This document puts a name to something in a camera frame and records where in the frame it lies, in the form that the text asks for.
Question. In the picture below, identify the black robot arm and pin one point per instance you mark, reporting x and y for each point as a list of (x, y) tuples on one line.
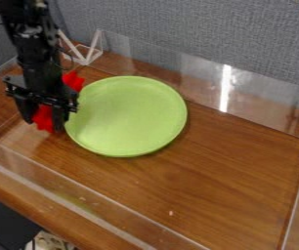
[(34, 34)]

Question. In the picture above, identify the red plastic block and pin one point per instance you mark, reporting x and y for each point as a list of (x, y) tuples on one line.
[(44, 117)]

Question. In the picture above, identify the green round plate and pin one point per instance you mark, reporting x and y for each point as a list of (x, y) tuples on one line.
[(131, 116)]

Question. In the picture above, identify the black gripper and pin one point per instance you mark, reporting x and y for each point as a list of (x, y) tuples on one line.
[(59, 96)]

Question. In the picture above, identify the clear acrylic corner bracket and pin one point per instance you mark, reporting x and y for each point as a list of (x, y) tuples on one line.
[(79, 53)]

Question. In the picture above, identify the clear acrylic enclosure wall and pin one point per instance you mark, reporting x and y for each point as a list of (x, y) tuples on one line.
[(218, 191)]

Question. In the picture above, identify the black box under table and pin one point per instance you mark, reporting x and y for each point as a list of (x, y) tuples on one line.
[(17, 229)]

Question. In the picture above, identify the white power strip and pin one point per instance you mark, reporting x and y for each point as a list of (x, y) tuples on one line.
[(48, 241)]

